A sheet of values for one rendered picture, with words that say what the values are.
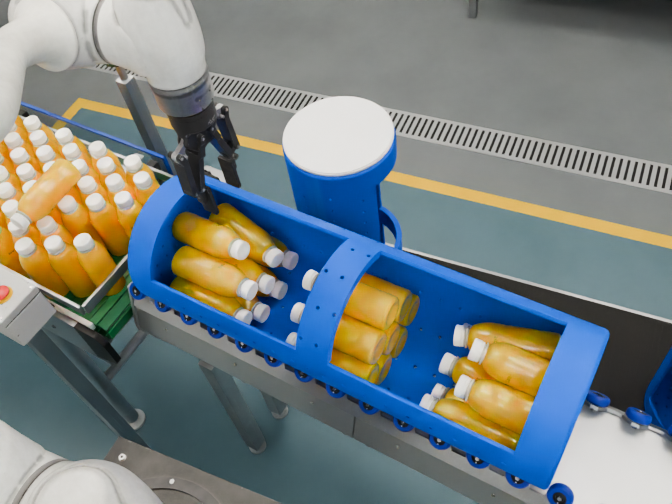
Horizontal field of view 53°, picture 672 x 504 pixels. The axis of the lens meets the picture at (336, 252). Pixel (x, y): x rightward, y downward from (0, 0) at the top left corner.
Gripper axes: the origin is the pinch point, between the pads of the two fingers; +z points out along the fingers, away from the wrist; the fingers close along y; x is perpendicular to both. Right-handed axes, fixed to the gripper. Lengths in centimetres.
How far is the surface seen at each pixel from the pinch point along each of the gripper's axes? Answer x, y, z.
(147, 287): 13.1, -15.5, 20.9
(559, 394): -66, -6, 8
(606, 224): -57, 132, 132
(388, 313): -34.5, -1.9, 15.1
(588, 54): -18, 231, 134
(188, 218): 13.7, 0.6, 17.3
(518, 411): -61, -7, 17
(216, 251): 3.5, -3.5, 17.6
